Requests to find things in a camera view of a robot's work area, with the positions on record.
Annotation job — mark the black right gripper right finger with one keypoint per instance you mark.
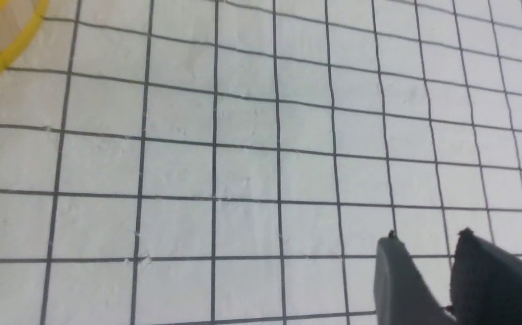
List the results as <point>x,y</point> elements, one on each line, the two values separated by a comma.
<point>486,283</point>

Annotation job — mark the white black grid tablecloth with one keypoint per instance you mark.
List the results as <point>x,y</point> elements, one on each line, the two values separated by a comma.
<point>236,161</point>

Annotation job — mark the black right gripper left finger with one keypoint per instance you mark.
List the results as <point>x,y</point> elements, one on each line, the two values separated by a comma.
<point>400,294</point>

